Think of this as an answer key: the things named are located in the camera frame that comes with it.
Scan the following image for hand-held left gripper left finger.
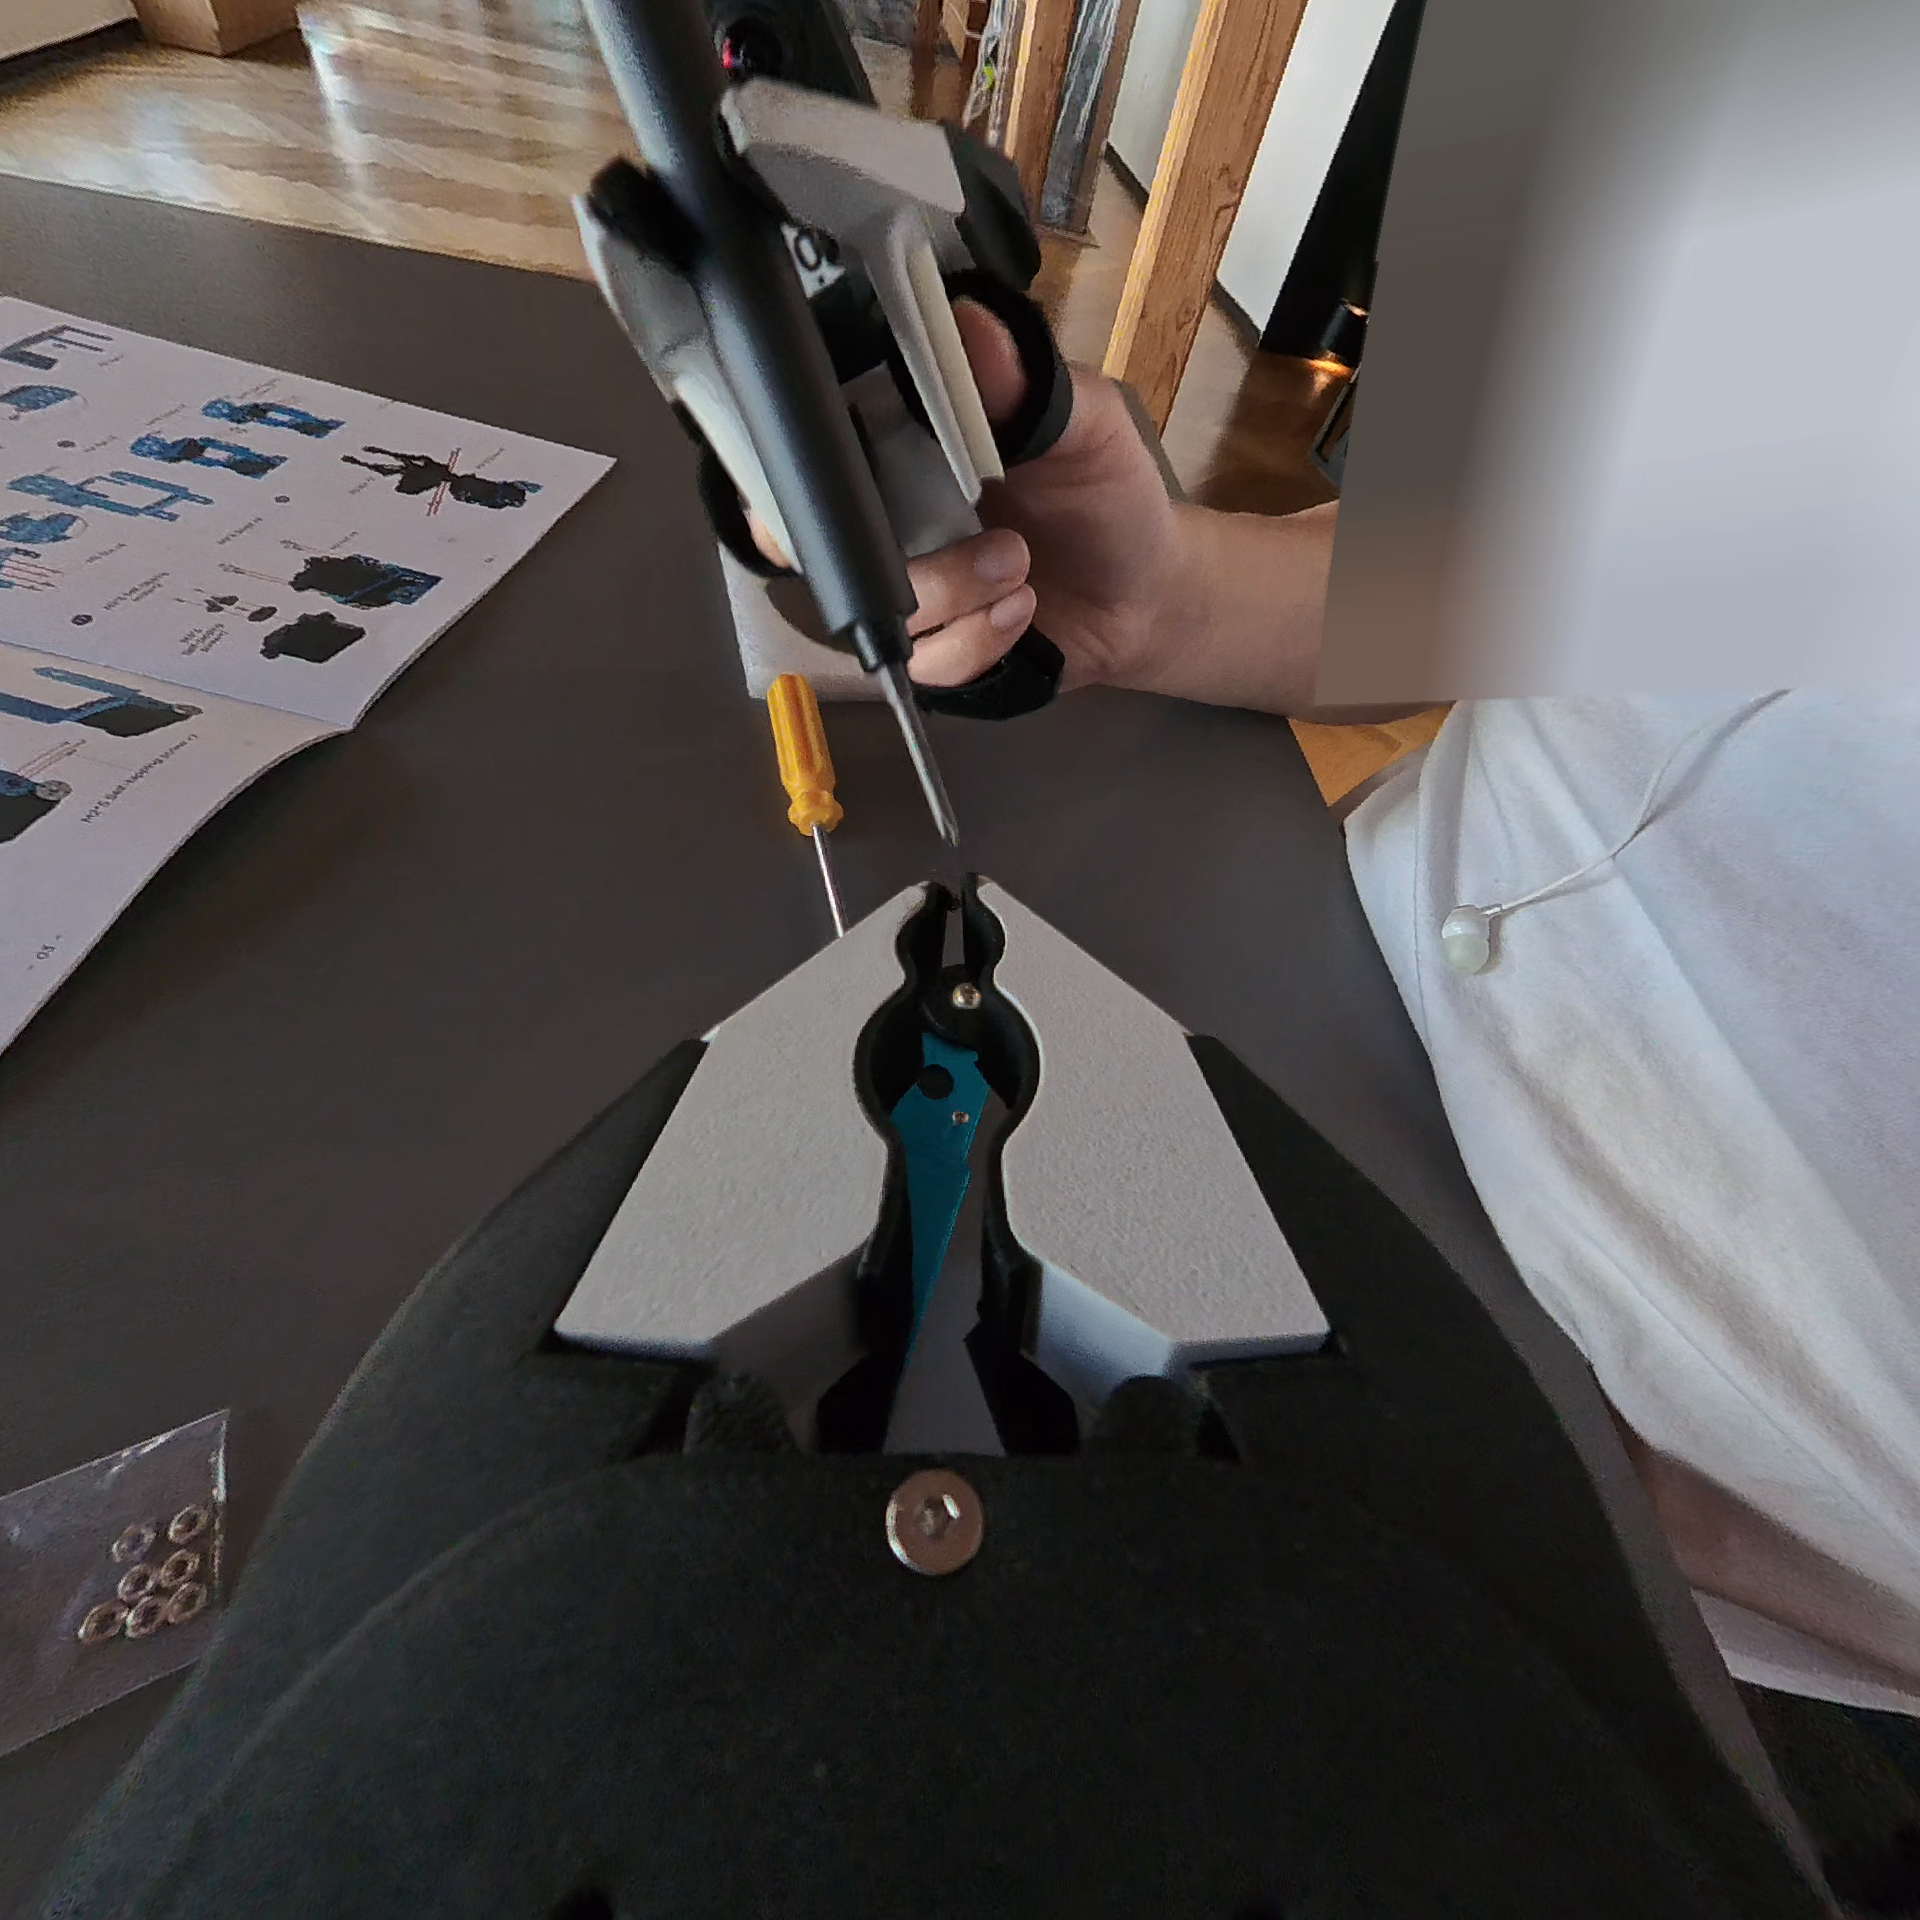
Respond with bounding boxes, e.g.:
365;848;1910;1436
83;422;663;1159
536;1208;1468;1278
555;883;942;1360

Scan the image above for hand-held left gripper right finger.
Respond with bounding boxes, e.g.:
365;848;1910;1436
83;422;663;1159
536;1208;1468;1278
972;883;1330;1370

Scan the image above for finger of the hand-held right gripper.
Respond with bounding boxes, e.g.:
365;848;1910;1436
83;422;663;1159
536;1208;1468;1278
576;156;784;518
717;78;1007;571

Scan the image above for black electric screwdriver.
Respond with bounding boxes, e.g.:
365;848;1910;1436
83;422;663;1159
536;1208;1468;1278
576;0;964;850

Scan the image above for blue bracket with black servo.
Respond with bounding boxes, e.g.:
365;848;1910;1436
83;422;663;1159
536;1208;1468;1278
852;875;1040;1375

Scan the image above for person's right forearm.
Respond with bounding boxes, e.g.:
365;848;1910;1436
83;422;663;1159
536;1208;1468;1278
1171;498;1339;707

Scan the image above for dark desk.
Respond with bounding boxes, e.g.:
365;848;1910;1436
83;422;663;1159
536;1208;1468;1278
0;171;1765;1920

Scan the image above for person's right hand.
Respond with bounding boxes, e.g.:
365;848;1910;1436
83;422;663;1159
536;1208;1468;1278
744;294;1210;710

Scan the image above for white foam piece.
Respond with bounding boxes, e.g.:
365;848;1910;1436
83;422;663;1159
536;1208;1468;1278
717;539;904;707

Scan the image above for printed instruction manual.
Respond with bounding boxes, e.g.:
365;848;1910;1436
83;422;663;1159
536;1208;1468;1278
0;294;616;1059

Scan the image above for cardboard box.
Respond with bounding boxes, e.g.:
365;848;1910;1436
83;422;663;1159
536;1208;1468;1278
133;0;302;60

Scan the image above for person's white shirt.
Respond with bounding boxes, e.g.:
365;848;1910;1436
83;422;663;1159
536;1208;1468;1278
1341;691;1920;1722

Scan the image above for clear bag of metal nuts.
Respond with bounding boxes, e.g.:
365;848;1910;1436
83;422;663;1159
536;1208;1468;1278
0;1407;234;1760

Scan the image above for person's dark trousers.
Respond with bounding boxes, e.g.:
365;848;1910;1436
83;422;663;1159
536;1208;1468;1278
1725;1679;1920;1920

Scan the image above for wooden post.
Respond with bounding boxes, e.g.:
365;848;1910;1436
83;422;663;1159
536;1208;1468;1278
1102;0;1309;440

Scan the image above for white cord with bead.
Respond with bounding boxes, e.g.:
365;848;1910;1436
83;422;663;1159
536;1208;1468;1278
1437;691;1797;975

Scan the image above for yellow handled screwdriver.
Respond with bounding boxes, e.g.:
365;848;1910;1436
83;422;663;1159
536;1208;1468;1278
764;671;854;941

